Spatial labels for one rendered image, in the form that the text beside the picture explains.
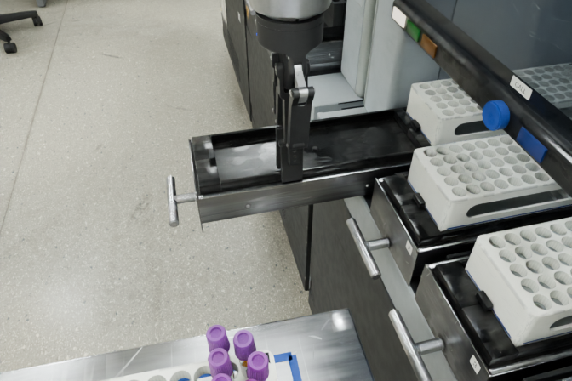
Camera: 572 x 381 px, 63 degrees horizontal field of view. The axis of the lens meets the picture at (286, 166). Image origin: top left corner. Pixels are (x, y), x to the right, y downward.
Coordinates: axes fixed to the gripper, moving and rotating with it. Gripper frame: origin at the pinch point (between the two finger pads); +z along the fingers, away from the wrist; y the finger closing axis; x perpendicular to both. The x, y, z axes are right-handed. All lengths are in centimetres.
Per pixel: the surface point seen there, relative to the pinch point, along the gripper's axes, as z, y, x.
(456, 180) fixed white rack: -2.1, -12.5, -17.7
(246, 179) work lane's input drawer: 2.5, -1.0, 6.3
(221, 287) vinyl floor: 84, 41, 11
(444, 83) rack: -1.9, 9.0, -27.7
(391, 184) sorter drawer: 2.5, -6.7, -12.5
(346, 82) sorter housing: 10.5, 33.1, -20.6
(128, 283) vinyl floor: 84, 49, 40
